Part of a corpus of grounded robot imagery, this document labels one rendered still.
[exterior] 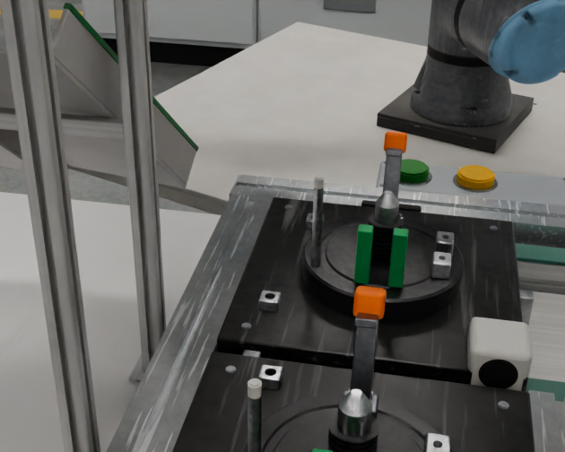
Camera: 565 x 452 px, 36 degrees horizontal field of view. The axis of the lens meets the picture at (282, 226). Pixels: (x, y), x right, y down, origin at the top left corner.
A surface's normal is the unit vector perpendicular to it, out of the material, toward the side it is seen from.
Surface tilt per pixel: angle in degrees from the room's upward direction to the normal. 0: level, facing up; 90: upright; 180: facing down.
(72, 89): 135
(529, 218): 0
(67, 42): 90
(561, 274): 90
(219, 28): 90
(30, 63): 90
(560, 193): 0
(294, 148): 0
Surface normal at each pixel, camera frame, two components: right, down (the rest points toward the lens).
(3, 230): 0.02, -0.86
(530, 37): 0.27, 0.60
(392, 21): -0.18, 0.50
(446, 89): -0.48, 0.15
